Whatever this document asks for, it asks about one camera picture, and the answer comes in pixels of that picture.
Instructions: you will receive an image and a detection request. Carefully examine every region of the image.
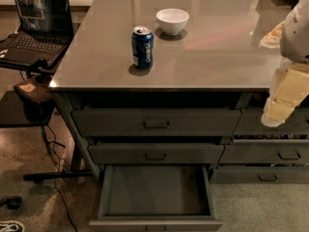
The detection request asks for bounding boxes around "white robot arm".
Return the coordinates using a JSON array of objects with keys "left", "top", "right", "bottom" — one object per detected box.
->
[{"left": 261, "top": 0, "right": 309, "bottom": 128}]

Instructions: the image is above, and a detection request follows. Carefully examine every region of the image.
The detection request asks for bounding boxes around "white ceramic bowl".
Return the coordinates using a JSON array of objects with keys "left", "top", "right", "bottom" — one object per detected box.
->
[{"left": 156, "top": 8, "right": 189, "bottom": 35}]

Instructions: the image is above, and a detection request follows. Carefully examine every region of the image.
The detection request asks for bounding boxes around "black object on floor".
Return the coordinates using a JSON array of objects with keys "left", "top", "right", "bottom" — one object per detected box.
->
[{"left": 0, "top": 196, "right": 22, "bottom": 210}]

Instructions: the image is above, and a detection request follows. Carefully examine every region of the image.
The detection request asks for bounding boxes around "black floor cable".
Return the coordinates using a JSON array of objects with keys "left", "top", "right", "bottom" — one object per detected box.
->
[{"left": 40, "top": 124, "right": 79, "bottom": 232}]

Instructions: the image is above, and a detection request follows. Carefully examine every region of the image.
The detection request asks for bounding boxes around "black laptop stand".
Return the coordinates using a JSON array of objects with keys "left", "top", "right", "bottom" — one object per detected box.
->
[{"left": 0, "top": 61, "right": 93, "bottom": 183}]

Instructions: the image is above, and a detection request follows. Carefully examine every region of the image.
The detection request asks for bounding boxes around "white sneaker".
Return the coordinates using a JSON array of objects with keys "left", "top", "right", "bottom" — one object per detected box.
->
[{"left": 0, "top": 220, "right": 25, "bottom": 232}]

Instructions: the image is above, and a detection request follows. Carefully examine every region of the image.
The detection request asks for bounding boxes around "snack bag on counter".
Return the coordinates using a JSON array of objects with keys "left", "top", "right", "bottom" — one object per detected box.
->
[{"left": 260, "top": 21, "right": 285, "bottom": 48}]

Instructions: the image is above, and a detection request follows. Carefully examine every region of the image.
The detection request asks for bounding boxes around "grey drawer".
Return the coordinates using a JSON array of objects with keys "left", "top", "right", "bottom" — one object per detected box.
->
[
  {"left": 211, "top": 167, "right": 309, "bottom": 184},
  {"left": 219, "top": 139, "right": 309, "bottom": 164},
  {"left": 234, "top": 108, "right": 309, "bottom": 135},
  {"left": 90, "top": 164, "right": 223, "bottom": 232},
  {"left": 88, "top": 143, "right": 224, "bottom": 163},
  {"left": 71, "top": 108, "right": 240, "bottom": 136}
]

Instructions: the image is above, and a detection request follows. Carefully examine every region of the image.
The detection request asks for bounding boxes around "black open laptop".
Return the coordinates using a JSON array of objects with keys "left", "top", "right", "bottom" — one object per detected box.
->
[{"left": 0, "top": 0, "right": 74, "bottom": 70}]

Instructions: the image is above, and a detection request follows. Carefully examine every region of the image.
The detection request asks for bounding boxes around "blue soda can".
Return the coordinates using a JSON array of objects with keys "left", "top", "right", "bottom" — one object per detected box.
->
[{"left": 131, "top": 25, "right": 154, "bottom": 69}]

